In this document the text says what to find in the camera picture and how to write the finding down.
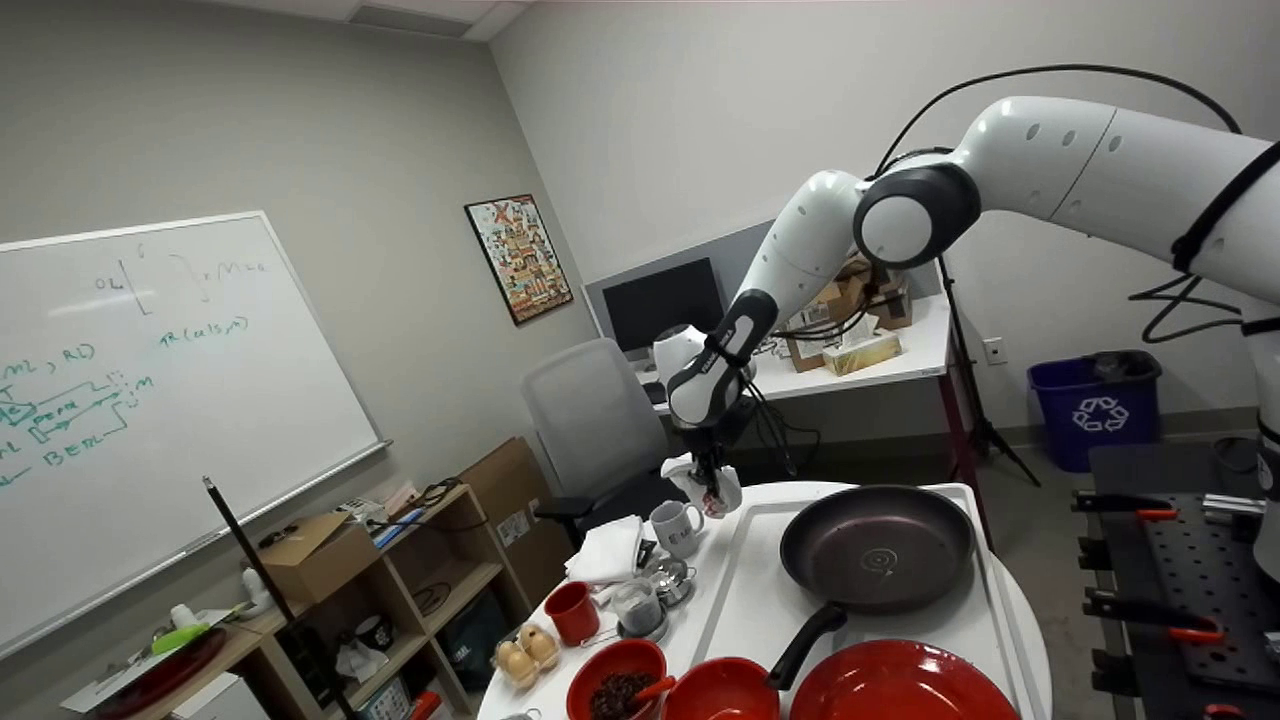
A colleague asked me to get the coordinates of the large red plate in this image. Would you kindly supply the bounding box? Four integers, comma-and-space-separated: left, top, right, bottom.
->
784, 634, 1025, 720

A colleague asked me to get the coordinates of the white square tray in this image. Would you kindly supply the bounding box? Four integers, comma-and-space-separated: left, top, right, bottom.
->
658, 481, 1038, 720

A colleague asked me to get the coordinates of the small glass jar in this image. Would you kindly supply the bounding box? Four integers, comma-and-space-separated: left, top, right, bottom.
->
639, 557, 695, 611

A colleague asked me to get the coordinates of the blue recycling bin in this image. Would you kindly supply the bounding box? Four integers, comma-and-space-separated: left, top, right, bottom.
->
1025, 348, 1164, 476

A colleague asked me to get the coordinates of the small cardboard box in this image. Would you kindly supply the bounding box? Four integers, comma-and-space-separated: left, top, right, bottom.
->
780, 315, 838, 377

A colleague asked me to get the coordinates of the black robot workbench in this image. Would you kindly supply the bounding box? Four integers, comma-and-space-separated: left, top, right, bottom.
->
1082, 434, 1280, 701

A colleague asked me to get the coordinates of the black clamp with orange handle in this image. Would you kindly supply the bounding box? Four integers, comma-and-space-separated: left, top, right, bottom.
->
1066, 486, 1184, 526
1078, 582, 1230, 650

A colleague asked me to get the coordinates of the black computer monitor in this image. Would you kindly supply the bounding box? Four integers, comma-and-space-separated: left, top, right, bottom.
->
599, 256, 730, 359

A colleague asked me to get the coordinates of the grey desk divider panel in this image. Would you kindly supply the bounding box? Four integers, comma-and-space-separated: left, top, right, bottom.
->
582, 214, 808, 352

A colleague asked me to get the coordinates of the white towel with red stripes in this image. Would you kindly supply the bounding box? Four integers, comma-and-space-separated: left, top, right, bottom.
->
658, 446, 748, 520

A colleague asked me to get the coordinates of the red bowl with food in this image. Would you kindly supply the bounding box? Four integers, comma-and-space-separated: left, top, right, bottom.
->
563, 634, 675, 720

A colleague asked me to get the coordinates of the white cloth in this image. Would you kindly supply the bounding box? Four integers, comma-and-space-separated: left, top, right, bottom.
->
563, 513, 658, 589

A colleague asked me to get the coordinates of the black tripod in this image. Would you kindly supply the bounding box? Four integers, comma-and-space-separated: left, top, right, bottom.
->
932, 250, 1045, 491

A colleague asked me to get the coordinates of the white mug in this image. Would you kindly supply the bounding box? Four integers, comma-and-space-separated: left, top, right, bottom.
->
648, 494, 706, 565

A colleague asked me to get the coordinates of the thin black stick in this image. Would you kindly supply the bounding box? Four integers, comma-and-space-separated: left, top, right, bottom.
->
199, 471, 351, 720

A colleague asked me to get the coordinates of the wooden shelf unit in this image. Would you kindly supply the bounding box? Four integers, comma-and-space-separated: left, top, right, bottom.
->
60, 481, 538, 720

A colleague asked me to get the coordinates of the white office desk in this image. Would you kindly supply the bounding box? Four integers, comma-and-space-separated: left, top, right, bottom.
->
636, 293, 959, 486

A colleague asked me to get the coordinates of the grey office chair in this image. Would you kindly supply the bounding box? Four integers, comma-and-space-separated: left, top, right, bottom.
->
521, 337, 689, 539

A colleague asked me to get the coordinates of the empty red bowl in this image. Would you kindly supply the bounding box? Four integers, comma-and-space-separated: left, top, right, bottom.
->
658, 657, 787, 720

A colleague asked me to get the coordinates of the wall whiteboard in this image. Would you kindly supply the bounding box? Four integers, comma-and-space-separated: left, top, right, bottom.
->
0, 206, 391, 664

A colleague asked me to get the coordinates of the round white table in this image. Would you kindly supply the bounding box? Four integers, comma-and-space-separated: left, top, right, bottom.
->
471, 476, 1058, 720

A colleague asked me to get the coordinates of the dark red dish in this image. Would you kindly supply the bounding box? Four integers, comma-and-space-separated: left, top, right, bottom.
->
95, 625, 233, 720

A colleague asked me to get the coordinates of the black frying pan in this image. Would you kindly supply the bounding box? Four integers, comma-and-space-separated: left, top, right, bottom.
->
762, 482, 980, 696

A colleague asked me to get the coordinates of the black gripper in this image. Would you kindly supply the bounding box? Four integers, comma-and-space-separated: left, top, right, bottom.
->
683, 421, 751, 520

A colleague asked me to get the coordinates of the bread roll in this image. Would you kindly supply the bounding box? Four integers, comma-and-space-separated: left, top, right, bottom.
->
521, 620, 563, 673
493, 634, 538, 693

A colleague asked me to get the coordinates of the framed colourful poster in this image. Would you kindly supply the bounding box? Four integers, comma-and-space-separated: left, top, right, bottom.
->
458, 193, 578, 330

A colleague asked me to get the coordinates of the cardboard box with open flaps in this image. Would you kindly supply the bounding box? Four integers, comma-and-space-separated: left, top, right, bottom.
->
256, 509, 386, 611

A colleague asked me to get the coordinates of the small steel cup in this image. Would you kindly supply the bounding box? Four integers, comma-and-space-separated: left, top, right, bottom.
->
606, 582, 667, 644

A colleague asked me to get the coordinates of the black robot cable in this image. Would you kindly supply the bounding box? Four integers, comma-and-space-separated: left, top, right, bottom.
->
868, 61, 1252, 352

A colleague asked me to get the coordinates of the red mug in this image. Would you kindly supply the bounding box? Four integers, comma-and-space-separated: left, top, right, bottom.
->
538, 580, 606, 650

